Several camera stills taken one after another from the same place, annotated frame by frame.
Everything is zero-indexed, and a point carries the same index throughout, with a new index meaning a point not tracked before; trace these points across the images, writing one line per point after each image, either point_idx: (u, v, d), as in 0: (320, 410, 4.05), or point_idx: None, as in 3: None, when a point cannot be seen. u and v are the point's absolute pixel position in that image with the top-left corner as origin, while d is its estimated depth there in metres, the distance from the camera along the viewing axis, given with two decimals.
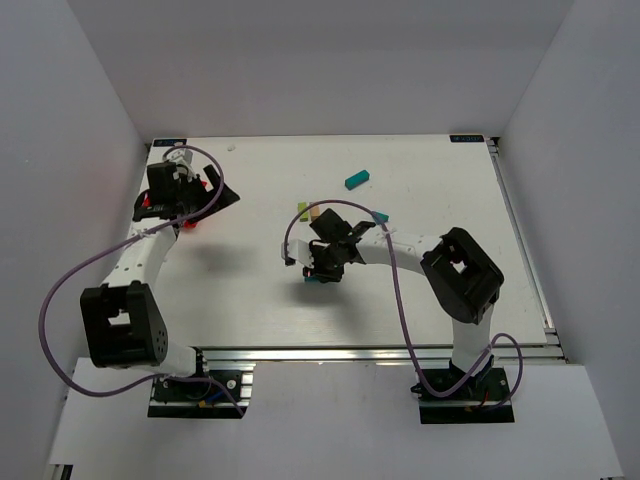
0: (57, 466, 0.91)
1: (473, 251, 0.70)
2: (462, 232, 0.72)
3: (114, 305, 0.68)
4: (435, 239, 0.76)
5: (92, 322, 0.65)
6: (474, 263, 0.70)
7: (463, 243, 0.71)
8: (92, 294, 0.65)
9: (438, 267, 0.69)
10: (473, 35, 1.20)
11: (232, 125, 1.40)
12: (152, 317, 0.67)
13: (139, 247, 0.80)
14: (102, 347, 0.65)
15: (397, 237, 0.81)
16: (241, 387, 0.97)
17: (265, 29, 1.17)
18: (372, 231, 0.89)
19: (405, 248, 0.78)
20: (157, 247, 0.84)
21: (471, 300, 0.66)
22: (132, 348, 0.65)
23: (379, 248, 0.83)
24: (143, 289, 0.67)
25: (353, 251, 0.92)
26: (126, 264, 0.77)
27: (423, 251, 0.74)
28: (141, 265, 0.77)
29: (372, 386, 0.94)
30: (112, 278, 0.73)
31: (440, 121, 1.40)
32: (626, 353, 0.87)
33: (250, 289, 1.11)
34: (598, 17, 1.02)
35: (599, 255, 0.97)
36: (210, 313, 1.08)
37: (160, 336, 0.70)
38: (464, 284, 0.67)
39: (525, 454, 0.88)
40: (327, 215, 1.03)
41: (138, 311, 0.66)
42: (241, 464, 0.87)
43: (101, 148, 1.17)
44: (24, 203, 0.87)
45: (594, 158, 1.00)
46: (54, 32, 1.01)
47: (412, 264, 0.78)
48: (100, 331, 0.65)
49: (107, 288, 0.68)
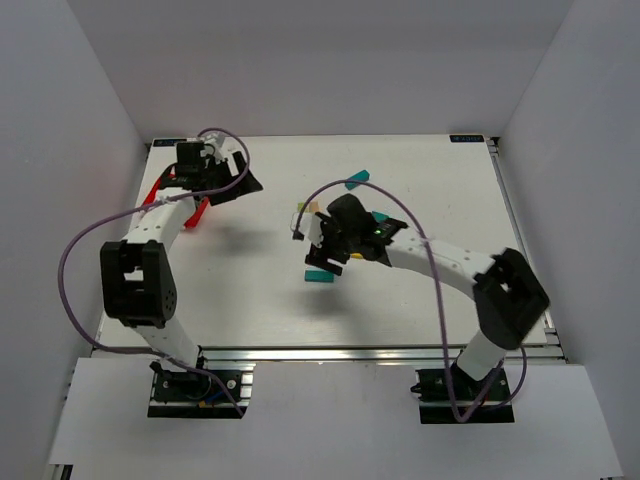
0: (57, 466, 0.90)
1: (528, 278, 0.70)
2: (516, 255, 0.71)
3: (131, 261, 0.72)
4: (482, 256, 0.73)
5: (107, 274, 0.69)
6: (524, 287, 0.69)
7: (517, 269, 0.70)
8: (112, 247, 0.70)
9: (492, 293, 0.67)
10: (474, 35, 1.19)
11: (232, 125, 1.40)
12: (165, 274, 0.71)
13: (159, 211, 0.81)
14: (115, 297, 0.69)
15: (437, 248, 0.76)
16: (241, 388, 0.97)
17: (265, 28, 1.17)
18: (406, 233, 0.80)
19: (449, 264, 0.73)
20: (177, 216, 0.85)
21: (516, 326, 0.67)
22: (140, 302, 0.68)
23: (415, 256, 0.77)
24: (157, 247, 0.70)
25: (380, 252, 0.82)
26: (147, 224, 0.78)
27: (473, 271, 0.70)
28: (160, 227, 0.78)
29: (373, 386, 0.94)
30: (131, 236, 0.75)
31: (440, 121, 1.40)
32: (626, 353, 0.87)
33: (256, 289, 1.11)
34: (598, 17, 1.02)
35: (600, 256, 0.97)
36: (218, 312, 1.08)
37: (171, 297, 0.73)
38: (513, 310, 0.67)
39: (525, 454, 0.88)
40: (353, 203, 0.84)
41: (150, 267, 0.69)
42: (242, 465, 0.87)
43: (101, 146, 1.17)
44: (24, 203, 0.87)
45: (595, 158, 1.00)
46: (53, 29, 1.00)
47: (454, 282, 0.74)
48: (113, 281, 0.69)
49: (126, 243, 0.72)
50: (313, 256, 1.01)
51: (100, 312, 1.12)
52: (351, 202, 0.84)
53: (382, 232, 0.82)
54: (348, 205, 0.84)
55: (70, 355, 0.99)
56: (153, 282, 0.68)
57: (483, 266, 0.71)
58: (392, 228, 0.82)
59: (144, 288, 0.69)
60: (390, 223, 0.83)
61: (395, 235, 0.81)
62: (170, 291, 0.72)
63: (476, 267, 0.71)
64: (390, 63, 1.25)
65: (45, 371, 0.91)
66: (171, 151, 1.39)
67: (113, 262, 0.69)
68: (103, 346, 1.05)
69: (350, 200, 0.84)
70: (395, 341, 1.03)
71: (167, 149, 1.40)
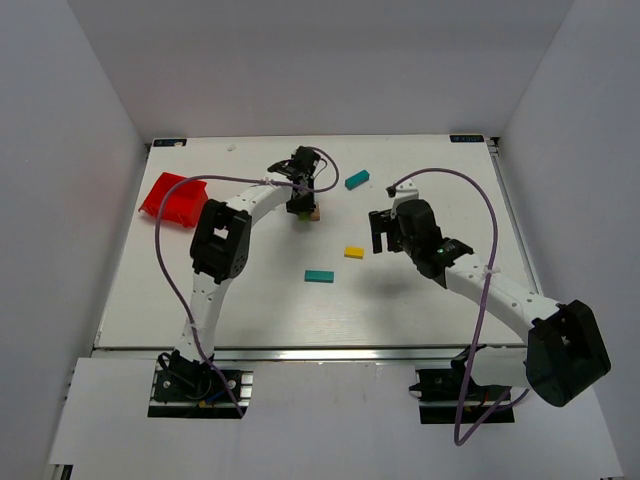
0: (57, 467, 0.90)
1: (595, 337, 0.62)
2: (587, 310, 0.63)
3: (223, 221, 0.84)
4: (548, 302, 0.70)
5: (202, 223, 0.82)
6: (586, 347, 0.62)
7: (583, 327, 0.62)
8: (213, 205, 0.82)
9: (548, 346, 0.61)
10: (473, 35, 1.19)
11: (232, 125, 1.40)
12: (242, 242, 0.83)
13: (261, 189, 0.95)
14: (201, 243, 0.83)
15: (501, 283, 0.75)
16: (241, 388, 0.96)
17: (265, 28, 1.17)
18: (468, 259, 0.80)
19: (509, 302, 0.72)
20: (271, 198, 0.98)
21: (563, 385, 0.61)
22: (218, 258, 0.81)
23: (472, 283, 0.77)
24: (247, 220, 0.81)
25: (437, 271, 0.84)
26: (246, 196, 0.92)
27: (532, 317, 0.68)
28: (255, 203, 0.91)
29: (373, 385, 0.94)
30: (231, 201, 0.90)
31: (440, 121, 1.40)
32: (625, 354, 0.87)
33: (283, 293, 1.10)
34: (597, 17, 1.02)
35: (599, 255, 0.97)
36: (245, 315, 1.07)
37: (240, 261, 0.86)
38: (568, 370, 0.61)
39: (525, 453, 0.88)
40: (422, 215, 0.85)
41: (235, 233, 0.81)
42: (242, 464, 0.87)
43: (101, 146, 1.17)
44: (23, 203, 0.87)
45: (595, 158, 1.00)
46: (54, 29, 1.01)
47: (507, 317, 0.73)
48: (203, 231, 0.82)
49: (225, 205, 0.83)
50: (377, 216, 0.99)
51: (99, 312, 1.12)
52: (422, 214, 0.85)
53: (444, 252, 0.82)
54: (419, 217, 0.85)
55: (70, 355, 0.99)
56: (231, 247, 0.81)
57: (545, 312, 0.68)
58: (455, 250, 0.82)
59: (224, 249, 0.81)
60: (454, 244, 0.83)
61: (458, 258, 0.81)
62: (241, 255, 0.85)
63: (538, 312, 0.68)
64: (390, 63, 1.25)
65: (45, 372, 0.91)
66: (171, 151, 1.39)
67: (210, 218, 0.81)
68: (103, 347, 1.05)
69: (423, 213, 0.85)
70: (395, 341, 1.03)
71: (167, 149, 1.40)
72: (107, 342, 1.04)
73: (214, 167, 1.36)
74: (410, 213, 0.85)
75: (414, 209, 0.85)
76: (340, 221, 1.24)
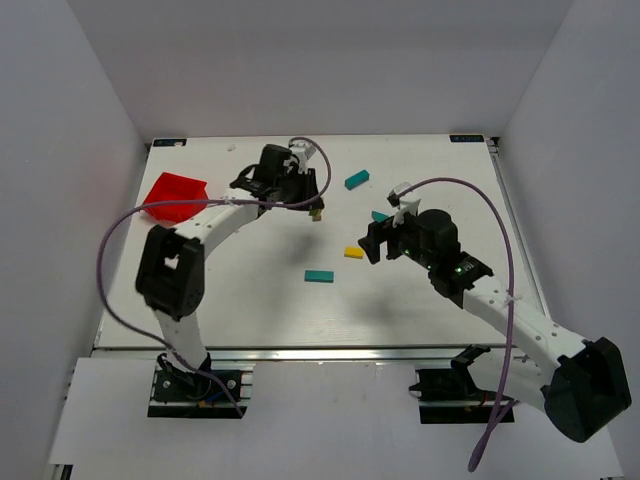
0: (57, 466, 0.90)
1: (619, 375, 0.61)
2: (613, 348, 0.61)
3: (174, 250, 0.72)
4: (572, 335, 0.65)
5: (146, 254, 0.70)
6: (609, 384, 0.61)
7: (609, 364, 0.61)
8: (159, 232, 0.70)
9: (574, 384, 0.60)
10: (473, 35, 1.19)
11: (232, 125, 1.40)
12: (195, 275, 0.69)
13: (220, 210, 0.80)
14: (146, 277, 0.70)
15: (522, 312, 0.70)
16: (241, 388, 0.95)
17: (265, 28, 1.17)
18: (488, 281, 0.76)
19: (531, 335, 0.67)
20: (235, 219, 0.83)
21: (585, 423, 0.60)
22: (165, 295, 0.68)
23: (493, 310, 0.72)
24: (198, 249, 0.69)
25: (454, 290, 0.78)
26: (200, 220, 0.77)
27: (557, 354, 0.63)
28: (211, 227, 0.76)
29: (372, 385, 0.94)
30: (179, 226, 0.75)
31: (440, 121, 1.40)
32: (625, 354, 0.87)
33: (282, 293, 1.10)
34: (597, 17, 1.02)
35: (600, 255, 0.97)
36: (244, 315, 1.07)
37: (195, 297, 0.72)
38: (592, 408, 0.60)
39: (525, 453, 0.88)
40: (445, 231, 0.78)
41: (184, 265, 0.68)
42: (242, 464, 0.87)
43: (101, 147, 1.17)
44: (23, 202, 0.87)
45: (595, 158, 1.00)
46: (54, 29, 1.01)
47: (528, 350, 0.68)
48: (148, 264, 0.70)
49: (174, 232, 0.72)
50: (376, 229, 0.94)
51: (99, 312, 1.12)
52: (444, 229, 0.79)
53: (464, 271, 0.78)
54: (442, 233, 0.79)
55: (70, 355, 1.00)
56: (180, 281, 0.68)
57: (571, 350, 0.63)
58: (475, 270, 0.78)
59: (171, 283, 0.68)
60: (473, 263, 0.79)
61: (477, 280, 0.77)
62: (196, 290, 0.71)
63: (563, 349, 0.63)
64: (390, 63, 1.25)
65: (45, 372, 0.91)
66: (171, 151, 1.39)
67: (156, 246, 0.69)
68: (103, 347, 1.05)
69: (446, 229, 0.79)
70: (395, 341, 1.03)
71: (167, 149, 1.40)
72: (108, 342, 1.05)
73: (214, 167, 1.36)
74: (433, 229, 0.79)
75: (437, 224, 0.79)
76: (340, 222, 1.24)
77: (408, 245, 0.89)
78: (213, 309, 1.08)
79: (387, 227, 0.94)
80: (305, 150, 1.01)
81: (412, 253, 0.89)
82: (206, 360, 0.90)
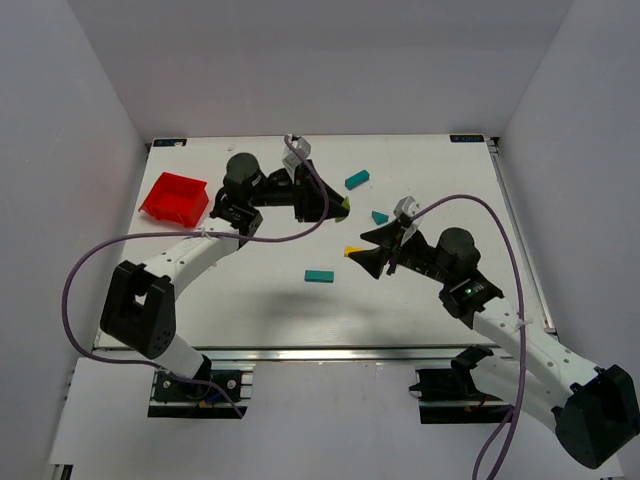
0: (57, 467, 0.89)
1: (633, 403, 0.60)
2: (626, 375, 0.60)
3: (142, 286, 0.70)
4: (585, 363, 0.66)
5: (112, 293, 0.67)
6: (622, 412, 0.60)
7: (622, 392, 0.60)
8: (126, 270, 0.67)
9: (588, 413, 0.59)
10: (474, 34, 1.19)
11: (232, 125, 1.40)
12: (162, 316, 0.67)
13: (194, 242, 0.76)
14: (113, 314, 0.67)
15: (534, 337, 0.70)
16: (241, 388, 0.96)
17: (265, 28, 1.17)
18: (498, 303, 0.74)
19: (544, 360, 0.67)
20: (212, 250, 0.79)
21: (598, 450, 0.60)
22: (133, 336, 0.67)
23: (505, 333, 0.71)
24: (165, 290, 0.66)
25: (464, 311, 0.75)
26: (172, 255, 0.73)
27: (571, 381, 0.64)
28: (183, 264, 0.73)
29: (372, 385, 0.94)
30: (150, 262, 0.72)
31: (440, 121, 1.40)
32: (625, 354, 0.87)
33: (282, 293, 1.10)
34: (598, 17, 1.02)
35: (600, 256, 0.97)
36: (243, 315, 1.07)
37: (164, 336, 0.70)
38: (606, 436, 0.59)
39: (526, 454, 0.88)
40: (469, 255, 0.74)
41: (150, 306, 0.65)
42: (242, 465, 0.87)
43: (101, 147, 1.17)
44: (23, 202, 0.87)
45: (596, 158, 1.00)
46: (54, 29, 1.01)
47: (539, 374, 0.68)
48: (114, 304, 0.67)
49: (142, 268, 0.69)
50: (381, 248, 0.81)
51: (99, 312, 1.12)
52: (468, 253, 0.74)
53: (473, 292, 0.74)
54: (463, 258, 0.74)
55: (70, 355, 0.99)
56: (146, 322, 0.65)
57: (583, 378, 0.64)
58: (485, 291, 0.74)
59: (139, 324, 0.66)
60: (484, 284, 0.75)
61: (488, 302, 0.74)
62: (165, 330, 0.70)
63: (576, 377, 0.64)
64: (390, 63, 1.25)
65: (45, 372, 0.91)
66: (171, 151, 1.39)
67: (123, 285, 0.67)
68: (103, 347, 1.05)
69: (468, 254, 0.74)
70: (395, 341, 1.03)
71: (167, 149, 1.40)
72: (108, 342, 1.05)
73: (214, 167, 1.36)
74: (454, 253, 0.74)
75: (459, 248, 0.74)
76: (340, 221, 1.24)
77: (421, 261, 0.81)
78: (212, 309, 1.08)
79: (396, 248, 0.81)
80: (290, 156, 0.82)
81: (424, 270, 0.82)
82: (202, 364, 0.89)
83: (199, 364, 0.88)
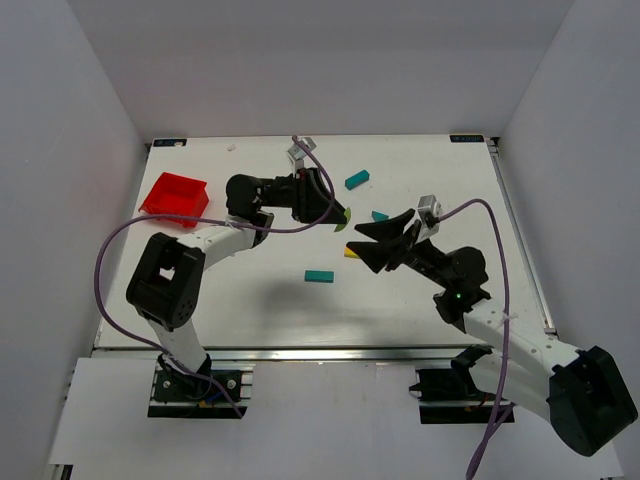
0: (57, 466, 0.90)
1: (617, 383, 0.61)
2: (608, 355, 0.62)
3: (171, 259, 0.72)
4: (567, 347, 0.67)
5: (144, 260, 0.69)
6: (609, 394, 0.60)
7: (604, 371, 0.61)
8: (158, 240, 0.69)
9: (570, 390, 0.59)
10: (474, 34, 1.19)
11: (232, 125, 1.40)
12: (190, 285, 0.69)
13: (219, 229, 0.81)
14: (140, 283, 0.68)
15: (517, 329, 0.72)
16: (241, 387, 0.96)
17: (265, 28, 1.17)
18: (486, 304, 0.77)
19: (528, 348, 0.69)
20: (232, 241, 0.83)
21: (591, 433, 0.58)
22: (156, 302, 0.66)
23: (491, 330, 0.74)
24: (197, 258, 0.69)
25: (455, 317, 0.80)
26: (201, 234, 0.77)
27: (552, 364, 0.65)
28: (211, 242, 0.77)
29: (373, 385, 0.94)
30: (181, 237, 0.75)
31: (440, 121, 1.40)
32: (625, 354, 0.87)
33: (282, 292, 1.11)
34: (598, 16, 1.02)
35: (600, 255, 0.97)
36: (243, 315, 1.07)
37: (187, 307, 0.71)
38: (593, 416, 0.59)
39: (526, 454, 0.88)
40: (477, 278, 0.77)
41: (182, 272, 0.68)
42: (242, 465, 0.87)
43: (101, 147, 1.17)
44: (23, 203, 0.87)
45: (596, 158, 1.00)
46: (54, 29, 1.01)
47: (526, 364, 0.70)
48: (144, 270, 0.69)
49: (174, 240, 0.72)
50: (386, 244, 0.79)
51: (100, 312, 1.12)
52: (477, 275, 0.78)
53: (463, 296, 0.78)
54: (472, 281, 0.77)
55: (70, 355, 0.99)
56: (176, 288, 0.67)
57: (564, 359, 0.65)
58: (475, 296, 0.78)
59: (167, 291, 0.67)
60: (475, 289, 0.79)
61: (477, 303, 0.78)
62: (189, 301, 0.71)
63: (558, 359, 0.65)
64: (390, 63, 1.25)
65: (45, 372, 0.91)
66: (171, 151, 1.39)
67: (155, 253, 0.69)
68: (103, 347, 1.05)
69: (477, 279, 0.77)
70: (395, 341, 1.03)
71: (167, 149, 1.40)
72: (108, 342, 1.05)
73: (214, 167, 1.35)
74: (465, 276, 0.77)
75: (471, 272, 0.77)
76: None
77: (427, 264, 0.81)
78: (212, 308, 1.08)
79: (412, 245, 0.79)
80: (293, 148, 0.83)
81: (428, 271, 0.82)
82: (205, 360, 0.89)
83: (201, 361, 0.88)
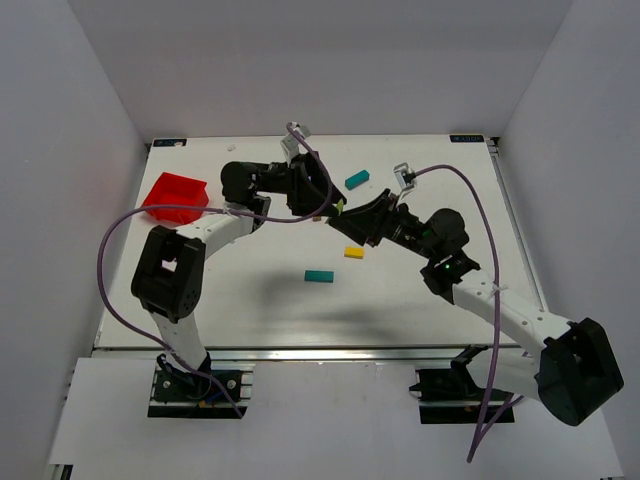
0: (57, 466, 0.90)
1: (607, 355, 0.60)
2: (599, 328, 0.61)
3: (173, 251, 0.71)
4: (558, 318, 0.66)
5: (147, 253, 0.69)
6: (598, 365, 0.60)
7: (596, 346, 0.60)
8: (159, 233, 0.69)
9: (560, 363, 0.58)
10: (474, 35, 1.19)
11: (232, 125, 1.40)
12: (193, 278, 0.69)
13: (217, 217, 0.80)
14: (144, 276, 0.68)
15: (509, 301, 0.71)
16: (241, 387, 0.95)
17: (265, 28, 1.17)
18: (474, 275, 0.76)
19: (519, 320, 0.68)
20: (230, 228, 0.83)
21: (579, 405, 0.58)
22: (161, 294, 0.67)
23: (481, 301, 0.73)
24: (199, 250, 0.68)
25: (444, 287, 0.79)
26: (200, 224, 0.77)
27: (543, 336, 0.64)
28: (211, 232, 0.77)
29: (373, 385, 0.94)
30: (181, 228, 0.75)
31: (440, 121, 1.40)
32: (626, 354, 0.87)
33: (282, 293, 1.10)
34: (598, 16, 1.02)
35: (599, 254, 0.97)
36: (242, 313, 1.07)
37: (192, 298, 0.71)
38: (582, 389, 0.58)
39: (526, 453, 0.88)
40: (457, 238, 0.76)
41: (185, 265, 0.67)
42: (241, 465, 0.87)
43: (101, 146, 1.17)
44: (22, 202, 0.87)
45: (596, 157, 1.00)
46: (55, 29, 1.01)
47: (516, 335, 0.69)
48: (147, 264, 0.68)
49: (175, 233, 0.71)
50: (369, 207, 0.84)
51: (99, 313, 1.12)
52: (457, 236, 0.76)
53: (452, 266, 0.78)
54: (453, 239, 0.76)
55: (70, 355, 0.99)
56: (179, 281, 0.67)
57: (557, 332, 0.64)
58: (463, 265, 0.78)
59: (170, 283, 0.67)
60: (462, 259, 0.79)
61: (467, 274, 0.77)
62: (194, 292, 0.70)
63: (549, 332, 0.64)
64: (390, 63, 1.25)
65: (45, 371, 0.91)
66: (171, 151, 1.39)
67: (156, 246, 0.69)
68: (103, 347, 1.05)
69: (456, 237, 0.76)
70: (394, 340, 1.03)
71: (167, 149, 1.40)
72: (108, 342, 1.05)
73: (215, 167, 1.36)
74: (444, 236, 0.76)
75: (450, 232, 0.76)
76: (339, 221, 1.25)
77: (411, 235, 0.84)
78: (212, 309, 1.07)
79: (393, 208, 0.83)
80: (287, 139, 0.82)
81: (412, 244, 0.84)
82: (205, 359, 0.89)
83: (203, 359, 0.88)
